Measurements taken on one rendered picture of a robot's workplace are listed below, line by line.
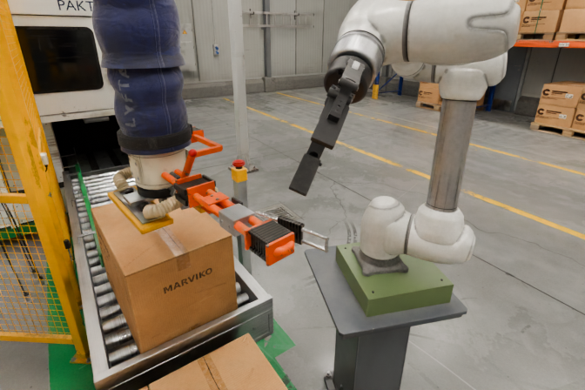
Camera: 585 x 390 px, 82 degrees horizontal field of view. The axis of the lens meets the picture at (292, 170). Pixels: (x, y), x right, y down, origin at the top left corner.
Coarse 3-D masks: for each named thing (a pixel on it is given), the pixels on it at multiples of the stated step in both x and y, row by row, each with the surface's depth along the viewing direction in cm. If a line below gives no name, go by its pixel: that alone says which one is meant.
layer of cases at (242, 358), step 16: (224, 352) 131; (240, 352) 131; (256, 352) 131; (192, 368) 125; (208, 368) 125; (224, 368) 125; (240, 368) 125; (256, 368) 125; (272, 368) 125; (160, 384) 119; (176, 384) 119; (192, 384) 119; (208, 384) 119; (224, 384) 119; (240, 384) 119; (256, 384) 119; (272, 384) 119
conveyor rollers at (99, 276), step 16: (96, 176) 296; (112, 176) 295; (80, 192) 268; (96, 192) 266; (80, 208) 239; (96, 256) 192; (96, 272) 177; (96, 288) 163; (240, 288) 166; (240, 304) 157; (112, 320) 145; (112, 336) 137; (128, 336) 139; (112, 352) 131; (128, 352) 131
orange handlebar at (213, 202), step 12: (204, 144) 142; (216, 144) 136; (168, 180) 104; (216, 192) 94; (204, 204) 89; (216, 204) 92; (228, 204) 88; (252, 216) 82; (240, 228) 77; (276, 252) 69; (288, 252) 70
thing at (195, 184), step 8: (192, 176) 100; (200, 176) 102; (176, 184) 96; (184, 184) 98; (192, 184) 98; (200, 184) 98; (208, 184) 95; (184, 192) 92; (192, 192) 93; (200, 192) 95; (184, 200) 94; (192, 200) 94
